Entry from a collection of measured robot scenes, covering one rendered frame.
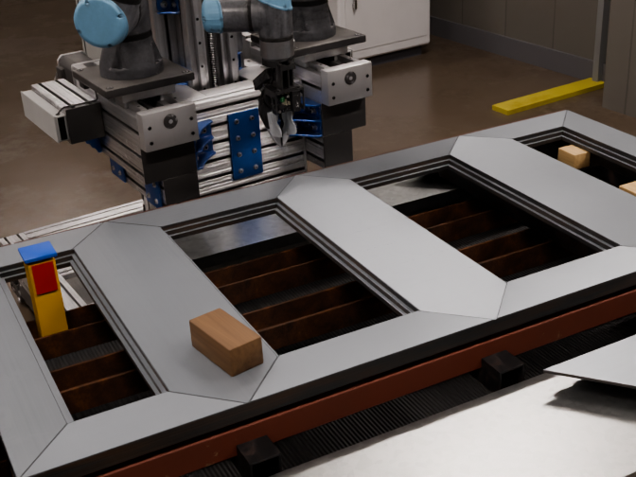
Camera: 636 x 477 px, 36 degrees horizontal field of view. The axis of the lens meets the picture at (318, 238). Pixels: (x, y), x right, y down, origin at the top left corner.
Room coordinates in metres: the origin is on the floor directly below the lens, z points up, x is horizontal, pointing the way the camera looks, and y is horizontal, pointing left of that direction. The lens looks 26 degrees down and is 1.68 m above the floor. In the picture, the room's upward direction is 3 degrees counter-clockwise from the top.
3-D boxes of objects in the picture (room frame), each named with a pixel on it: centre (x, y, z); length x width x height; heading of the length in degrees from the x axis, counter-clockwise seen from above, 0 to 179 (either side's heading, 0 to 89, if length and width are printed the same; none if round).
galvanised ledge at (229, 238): (2.25, -0.08, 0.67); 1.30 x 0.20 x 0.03; 116
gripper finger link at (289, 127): (2.10, 0.05, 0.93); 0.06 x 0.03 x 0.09; 26
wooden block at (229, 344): (1.30, 0.15, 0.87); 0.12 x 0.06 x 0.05; 36
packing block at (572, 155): (2.17, -0.63, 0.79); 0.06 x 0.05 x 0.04; 26
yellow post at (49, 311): (1.63, 0.53, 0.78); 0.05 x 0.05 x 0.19; 26
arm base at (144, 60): (2.27, 0.42, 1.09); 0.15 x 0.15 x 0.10
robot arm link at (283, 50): (2.10, 0.06, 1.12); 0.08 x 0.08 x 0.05
